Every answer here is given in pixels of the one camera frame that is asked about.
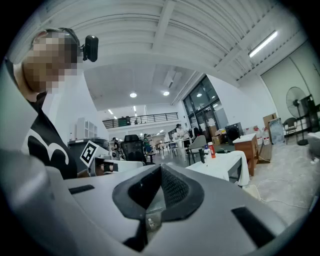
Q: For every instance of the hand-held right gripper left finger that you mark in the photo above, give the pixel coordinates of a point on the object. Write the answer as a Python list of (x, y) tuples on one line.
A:
[(87, 220)]

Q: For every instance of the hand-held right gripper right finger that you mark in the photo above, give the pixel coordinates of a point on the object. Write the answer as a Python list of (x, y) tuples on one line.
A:
[(215, 200)]

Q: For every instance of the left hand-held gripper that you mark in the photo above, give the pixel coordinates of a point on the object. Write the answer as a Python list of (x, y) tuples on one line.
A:
[(88, 152)]

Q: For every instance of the white cleaning cloth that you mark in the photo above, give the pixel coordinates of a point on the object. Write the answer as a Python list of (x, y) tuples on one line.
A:
[(220, 165)]

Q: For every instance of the person's left forearm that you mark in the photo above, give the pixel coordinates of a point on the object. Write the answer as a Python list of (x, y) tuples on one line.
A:
[(83, 173)]

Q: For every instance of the brown cardboard piece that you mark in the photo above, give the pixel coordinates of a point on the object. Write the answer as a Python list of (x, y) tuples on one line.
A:
[(269, 118)]

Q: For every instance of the person's left hand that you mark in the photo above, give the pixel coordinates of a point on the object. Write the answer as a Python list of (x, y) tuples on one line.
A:
[(100, 168)]

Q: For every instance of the dark grey bin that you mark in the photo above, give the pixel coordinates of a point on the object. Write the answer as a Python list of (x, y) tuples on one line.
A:
[(77, 150)]

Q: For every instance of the white shelf unit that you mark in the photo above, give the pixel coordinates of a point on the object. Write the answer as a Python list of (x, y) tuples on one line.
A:
[(85, 128)]

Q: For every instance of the black office chair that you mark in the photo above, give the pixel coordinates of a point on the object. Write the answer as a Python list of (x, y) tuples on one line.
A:
[(132, 147)]

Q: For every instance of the orange bottle with white cap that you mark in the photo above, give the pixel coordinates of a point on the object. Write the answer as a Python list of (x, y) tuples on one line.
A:
[(211, 150)]

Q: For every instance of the person's torso in black shirt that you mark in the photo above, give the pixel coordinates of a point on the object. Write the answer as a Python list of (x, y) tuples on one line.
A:
[(42, 125)]

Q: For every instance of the grey chair with black legs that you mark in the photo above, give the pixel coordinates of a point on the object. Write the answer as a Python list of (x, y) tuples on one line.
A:
[(198, 143)]

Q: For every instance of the wooden cabinet with white basin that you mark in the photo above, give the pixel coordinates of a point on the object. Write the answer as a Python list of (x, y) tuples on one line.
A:
[(246, 150)]

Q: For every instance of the black balcony railing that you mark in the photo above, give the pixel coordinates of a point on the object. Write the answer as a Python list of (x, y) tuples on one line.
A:
[(140, 119)]

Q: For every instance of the white table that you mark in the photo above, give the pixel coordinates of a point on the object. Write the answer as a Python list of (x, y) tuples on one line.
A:
[(172, 143)]

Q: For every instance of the round ceiling light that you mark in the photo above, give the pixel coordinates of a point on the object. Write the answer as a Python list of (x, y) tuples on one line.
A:
[(133, 95), (166, 93)]

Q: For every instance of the cluster of clear water jugs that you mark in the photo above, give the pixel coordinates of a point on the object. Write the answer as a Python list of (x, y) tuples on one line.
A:
[(263, 136)]

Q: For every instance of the marbled grey board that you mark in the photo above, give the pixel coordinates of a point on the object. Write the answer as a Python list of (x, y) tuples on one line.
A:
[(277, 131)]

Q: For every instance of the person's head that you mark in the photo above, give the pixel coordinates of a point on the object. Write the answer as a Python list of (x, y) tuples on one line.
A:
[(50, 65)]

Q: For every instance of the black metal chair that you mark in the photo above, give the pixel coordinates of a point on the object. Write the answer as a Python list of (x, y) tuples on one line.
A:
[(290, 126)]

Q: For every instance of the ceiling air conditioner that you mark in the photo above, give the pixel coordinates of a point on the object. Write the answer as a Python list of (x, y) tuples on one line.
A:
[(172, 78)]

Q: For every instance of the black standing fan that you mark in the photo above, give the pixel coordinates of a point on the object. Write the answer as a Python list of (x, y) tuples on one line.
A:
[(296, 100)]

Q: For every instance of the black cabinet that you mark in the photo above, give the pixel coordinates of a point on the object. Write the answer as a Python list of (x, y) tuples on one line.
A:
[(311, 112)]

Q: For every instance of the ceiling tube light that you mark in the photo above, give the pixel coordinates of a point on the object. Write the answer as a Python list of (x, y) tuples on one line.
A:
[(262, 44)]

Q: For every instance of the dark glass door wall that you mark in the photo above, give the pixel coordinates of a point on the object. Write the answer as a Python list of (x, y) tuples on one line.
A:
[(202, 100)]

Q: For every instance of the black head camera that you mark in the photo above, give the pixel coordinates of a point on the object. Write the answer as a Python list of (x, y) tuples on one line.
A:
[(91, 48)]

